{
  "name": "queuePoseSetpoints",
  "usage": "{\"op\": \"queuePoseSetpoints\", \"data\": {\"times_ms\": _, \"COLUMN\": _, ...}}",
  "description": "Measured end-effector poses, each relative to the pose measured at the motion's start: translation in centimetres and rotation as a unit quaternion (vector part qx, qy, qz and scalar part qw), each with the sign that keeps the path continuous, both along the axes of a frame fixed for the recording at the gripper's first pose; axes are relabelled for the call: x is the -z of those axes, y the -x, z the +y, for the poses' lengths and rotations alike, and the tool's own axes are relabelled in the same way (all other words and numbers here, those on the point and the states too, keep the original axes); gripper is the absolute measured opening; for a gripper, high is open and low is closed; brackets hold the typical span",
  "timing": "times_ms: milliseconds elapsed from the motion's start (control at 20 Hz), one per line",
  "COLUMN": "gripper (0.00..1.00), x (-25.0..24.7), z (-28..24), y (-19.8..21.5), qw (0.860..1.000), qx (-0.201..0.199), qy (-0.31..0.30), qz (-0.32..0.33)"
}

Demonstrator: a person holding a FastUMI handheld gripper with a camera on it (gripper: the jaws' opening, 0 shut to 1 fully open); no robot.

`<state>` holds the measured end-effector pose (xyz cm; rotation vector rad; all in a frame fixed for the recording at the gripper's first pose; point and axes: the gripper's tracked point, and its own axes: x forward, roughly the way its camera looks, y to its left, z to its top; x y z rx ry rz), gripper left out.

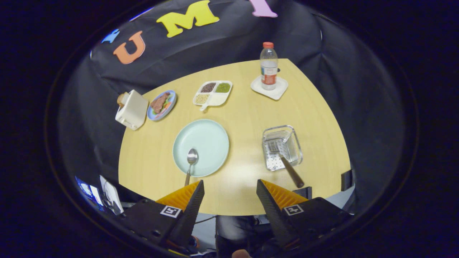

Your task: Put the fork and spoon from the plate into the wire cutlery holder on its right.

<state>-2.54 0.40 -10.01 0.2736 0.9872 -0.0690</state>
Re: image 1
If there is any pale green round plate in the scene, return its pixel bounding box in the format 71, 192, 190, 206
172, 119, 230, 177

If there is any clear perforated basket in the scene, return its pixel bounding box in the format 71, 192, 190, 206
262, 125, 303, 171

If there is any steak with vegetables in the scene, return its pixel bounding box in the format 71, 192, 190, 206
150, 92, 171, 114

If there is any metal spoon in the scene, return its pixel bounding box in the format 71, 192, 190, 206
184, 148, 199, 186

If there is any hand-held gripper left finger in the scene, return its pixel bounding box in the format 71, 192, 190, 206
120, 180, 205, 253

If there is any person's grey clothing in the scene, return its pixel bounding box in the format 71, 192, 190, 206
215, 215, 273, 251

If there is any black backdrop cloth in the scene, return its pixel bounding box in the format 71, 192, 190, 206
57, 0, 409, 215

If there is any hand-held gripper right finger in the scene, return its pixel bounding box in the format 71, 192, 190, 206
256, 179, 354, 251

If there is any white device with cables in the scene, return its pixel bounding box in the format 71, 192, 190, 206
100, 175, 124, 215

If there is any white divided dish with grains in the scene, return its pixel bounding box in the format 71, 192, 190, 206
193, 80, 233, 111

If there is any fork with brown handle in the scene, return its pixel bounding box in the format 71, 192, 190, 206
268, 140, 305, 188

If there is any blue lit screen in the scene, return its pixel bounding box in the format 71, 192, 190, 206
75, 176, 104, 209

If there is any white square coaster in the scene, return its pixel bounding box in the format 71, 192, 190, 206
250, 75, 289, 100

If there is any clear bottle with red cap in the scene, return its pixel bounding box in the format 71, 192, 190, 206
260, 42, 279, 90

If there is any white toaster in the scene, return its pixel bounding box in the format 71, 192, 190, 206
115, 90, 149, 131

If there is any small blue plate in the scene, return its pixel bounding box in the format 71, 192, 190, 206
147, 90, 177, 121

